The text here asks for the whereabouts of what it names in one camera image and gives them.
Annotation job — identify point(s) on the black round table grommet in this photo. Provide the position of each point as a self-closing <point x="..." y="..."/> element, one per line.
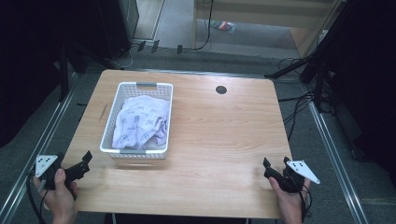
<point x="221" y="90"/>

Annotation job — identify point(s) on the light wooden shelf unit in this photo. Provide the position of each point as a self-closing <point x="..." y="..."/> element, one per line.
<point x="264" y="17"/>

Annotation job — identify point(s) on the colourful packet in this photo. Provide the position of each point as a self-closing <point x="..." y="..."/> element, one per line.
<point x="224" y="26"/>

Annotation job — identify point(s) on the aluminium floor rail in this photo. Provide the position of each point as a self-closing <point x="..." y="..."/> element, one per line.
<point x="40" y="146"/>
<point x="336" y="161"/>

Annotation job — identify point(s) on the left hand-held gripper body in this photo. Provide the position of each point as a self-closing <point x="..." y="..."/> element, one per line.
<point x="44" y="165"/>

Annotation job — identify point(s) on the white patterned cloth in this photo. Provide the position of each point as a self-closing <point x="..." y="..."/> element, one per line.
<point x="140" y="121"/>

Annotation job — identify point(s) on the black power plug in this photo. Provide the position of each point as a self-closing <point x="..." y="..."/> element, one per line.
<point x="179" y="48"/>
<point x="155" y="46"/>
<point x="141" y="46"/>

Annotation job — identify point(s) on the black cabinet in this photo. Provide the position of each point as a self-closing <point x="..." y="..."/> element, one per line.
<point x="115" y="28"/>

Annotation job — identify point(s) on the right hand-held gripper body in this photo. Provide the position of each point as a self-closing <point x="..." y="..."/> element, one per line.
<point x="300" y="171"/>

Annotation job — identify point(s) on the person's left hand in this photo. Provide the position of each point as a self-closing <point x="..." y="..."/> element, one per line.
<point x="60" y="202"/>

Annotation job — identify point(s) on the white plastic basket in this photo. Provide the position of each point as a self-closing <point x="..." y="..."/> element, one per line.
<point x="124" y="93"/>

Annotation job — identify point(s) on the black metal stand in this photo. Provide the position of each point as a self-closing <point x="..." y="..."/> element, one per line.
<point x="311" y="59"/>

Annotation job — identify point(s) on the person's right hand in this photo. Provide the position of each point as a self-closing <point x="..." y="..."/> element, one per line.
<point x="289" y="203"/>

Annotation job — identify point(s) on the black upright post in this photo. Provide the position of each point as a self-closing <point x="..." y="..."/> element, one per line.
<point x="63" y="74"/>

